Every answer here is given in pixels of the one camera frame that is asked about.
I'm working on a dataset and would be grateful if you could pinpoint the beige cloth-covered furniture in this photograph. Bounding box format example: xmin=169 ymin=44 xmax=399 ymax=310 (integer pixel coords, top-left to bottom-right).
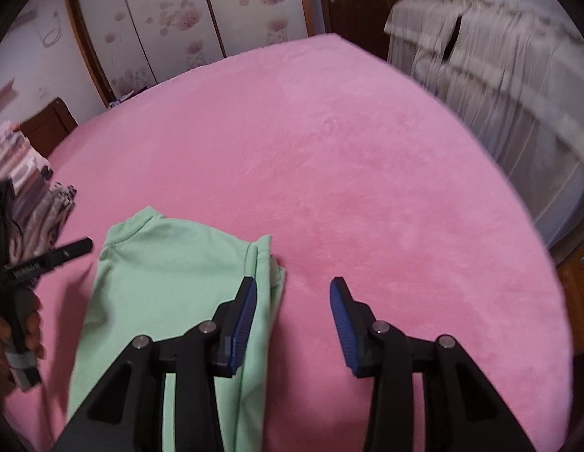
xmin=385 ymin=0 xmax=584 ymax=246

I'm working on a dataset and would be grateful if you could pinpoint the dark wooden headboard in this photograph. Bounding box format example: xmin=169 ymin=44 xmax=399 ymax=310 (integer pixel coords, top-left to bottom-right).
xmin=19 ymin=98 xmax=78 ymax=158

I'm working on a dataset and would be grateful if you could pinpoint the stack of folded clothes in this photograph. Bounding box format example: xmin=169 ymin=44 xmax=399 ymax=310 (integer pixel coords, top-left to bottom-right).
xmin=0 ymin=121 xmax=76 ymax=264

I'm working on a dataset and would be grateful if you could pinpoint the pink plush bed blanket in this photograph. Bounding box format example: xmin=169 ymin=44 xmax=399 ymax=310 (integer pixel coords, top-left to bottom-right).
xmin=2 ymin=32 xmax=578 ymax=452

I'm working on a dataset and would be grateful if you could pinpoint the floral sliding wardrobe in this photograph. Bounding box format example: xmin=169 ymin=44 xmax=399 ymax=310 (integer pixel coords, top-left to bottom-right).
xmin=66 ymin=0 xmax=314 ymax=105

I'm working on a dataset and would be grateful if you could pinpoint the person's left hand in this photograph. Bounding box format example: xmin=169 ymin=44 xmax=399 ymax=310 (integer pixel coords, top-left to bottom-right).
xmin=0 ymin=306 xmax=45 ymax=379

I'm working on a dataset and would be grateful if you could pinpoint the wooden chest of drawers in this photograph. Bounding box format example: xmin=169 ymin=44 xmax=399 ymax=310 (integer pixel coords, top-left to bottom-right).
xmin=557 ymin=242 xmax=584 ymax=354

